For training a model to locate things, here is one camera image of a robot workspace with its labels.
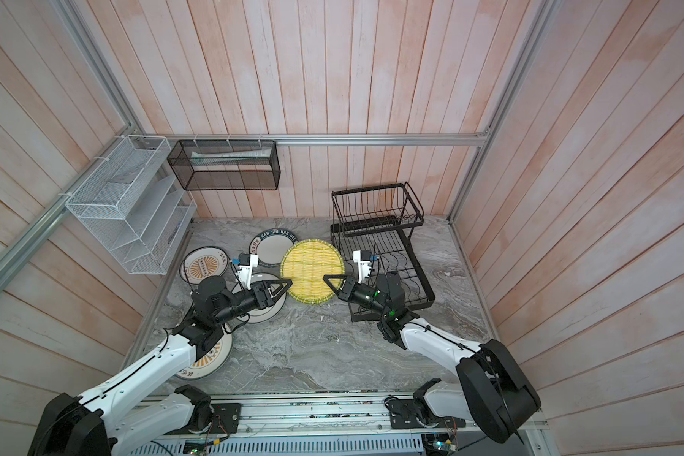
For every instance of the far orange sunburst plate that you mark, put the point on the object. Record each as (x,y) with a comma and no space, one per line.
(208,261)

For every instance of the right aluminium frame post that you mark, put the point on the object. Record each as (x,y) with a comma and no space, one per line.
(539,29)

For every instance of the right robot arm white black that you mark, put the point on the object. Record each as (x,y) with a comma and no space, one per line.
(491,389)

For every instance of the black mesh wall basket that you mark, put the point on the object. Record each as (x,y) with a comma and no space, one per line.
(219,165)

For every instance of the white plate dark rim characters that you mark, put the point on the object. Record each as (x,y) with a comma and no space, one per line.
(258,316)

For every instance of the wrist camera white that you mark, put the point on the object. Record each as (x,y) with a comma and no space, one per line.
(366,265)
(244,266)

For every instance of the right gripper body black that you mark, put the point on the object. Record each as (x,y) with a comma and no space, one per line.
(365,295)

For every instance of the left aluminium frame bar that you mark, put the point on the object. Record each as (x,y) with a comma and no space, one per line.
(15,257)

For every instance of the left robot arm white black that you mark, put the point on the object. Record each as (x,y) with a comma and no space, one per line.
(105,420)

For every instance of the orange sunburst plate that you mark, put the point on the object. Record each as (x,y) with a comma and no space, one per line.
(208,261)
(213,360)

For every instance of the near orange sunburst plate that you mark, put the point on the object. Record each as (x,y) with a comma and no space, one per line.
(213,360)

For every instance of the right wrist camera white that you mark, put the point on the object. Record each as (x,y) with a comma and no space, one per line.
(366,265)

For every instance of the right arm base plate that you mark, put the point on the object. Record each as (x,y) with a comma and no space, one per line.
(414,414)

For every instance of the black two-tier dish rack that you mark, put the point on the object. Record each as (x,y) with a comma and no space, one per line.
(381,219)

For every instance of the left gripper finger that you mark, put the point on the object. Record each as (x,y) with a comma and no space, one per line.
(271,288)
(278,305)

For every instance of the horizontal aluminium frame bar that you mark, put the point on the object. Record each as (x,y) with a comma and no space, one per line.
(359,139)

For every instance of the white plate green lettered rim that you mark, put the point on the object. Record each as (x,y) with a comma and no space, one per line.
(272,245)

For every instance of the aluminium mounting rail base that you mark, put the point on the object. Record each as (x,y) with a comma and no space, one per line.
(337,423)

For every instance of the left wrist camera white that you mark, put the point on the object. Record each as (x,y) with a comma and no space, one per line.
(244,266)

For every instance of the yellow woven round plate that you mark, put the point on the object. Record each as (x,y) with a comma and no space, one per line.
(305,264)

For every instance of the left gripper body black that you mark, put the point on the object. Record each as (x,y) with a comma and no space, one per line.
(252,301)

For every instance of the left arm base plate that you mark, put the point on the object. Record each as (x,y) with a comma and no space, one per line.
(225,418)

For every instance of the white wire mesh shelf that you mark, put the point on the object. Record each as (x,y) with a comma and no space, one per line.
(133,208)

